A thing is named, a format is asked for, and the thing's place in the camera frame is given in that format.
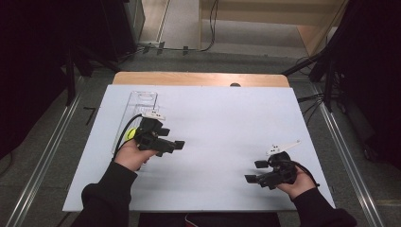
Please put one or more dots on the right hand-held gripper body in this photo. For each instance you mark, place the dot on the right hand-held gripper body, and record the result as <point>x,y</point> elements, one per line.
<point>280,175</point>

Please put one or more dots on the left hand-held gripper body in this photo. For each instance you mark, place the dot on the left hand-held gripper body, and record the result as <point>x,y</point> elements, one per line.
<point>151,138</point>

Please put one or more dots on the yellow tennis ball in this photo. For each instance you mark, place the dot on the yellow tennis ball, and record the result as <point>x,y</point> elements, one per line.
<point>130,134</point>

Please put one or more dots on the clear plastic tray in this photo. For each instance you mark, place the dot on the clear plastic tray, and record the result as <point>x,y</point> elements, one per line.
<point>143,97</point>

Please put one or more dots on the person's right hand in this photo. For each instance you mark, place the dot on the person's right hand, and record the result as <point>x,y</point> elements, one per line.
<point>301,186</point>

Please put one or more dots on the person's left hand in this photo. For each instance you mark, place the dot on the person's left hand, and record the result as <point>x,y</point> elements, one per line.
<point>132,156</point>

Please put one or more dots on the white board sheet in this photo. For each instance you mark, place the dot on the white board sheet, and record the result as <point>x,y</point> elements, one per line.
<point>220,119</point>

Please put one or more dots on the person's dark clothing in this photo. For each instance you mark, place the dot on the person's dark clothing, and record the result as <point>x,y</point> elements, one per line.
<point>220,220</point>

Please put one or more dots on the wooden table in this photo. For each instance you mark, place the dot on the wooden table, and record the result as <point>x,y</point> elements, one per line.
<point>189,78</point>

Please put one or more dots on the black tripod stand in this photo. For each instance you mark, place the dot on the black tripod stand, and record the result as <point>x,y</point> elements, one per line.
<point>327,82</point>
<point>71,78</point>

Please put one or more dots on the grey cabinet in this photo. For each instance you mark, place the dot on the grey cabinet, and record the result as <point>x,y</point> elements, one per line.
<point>135,19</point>

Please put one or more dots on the black curtain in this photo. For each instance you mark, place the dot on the black curtain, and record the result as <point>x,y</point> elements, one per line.
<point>31,63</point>
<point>372,78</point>

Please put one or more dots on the light wooden cabinet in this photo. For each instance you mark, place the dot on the light wooden cabinet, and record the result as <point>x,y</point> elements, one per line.
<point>268,15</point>

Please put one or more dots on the metal floor rail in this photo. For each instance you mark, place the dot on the metal floor rail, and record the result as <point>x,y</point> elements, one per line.
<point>350,164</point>
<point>44,164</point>

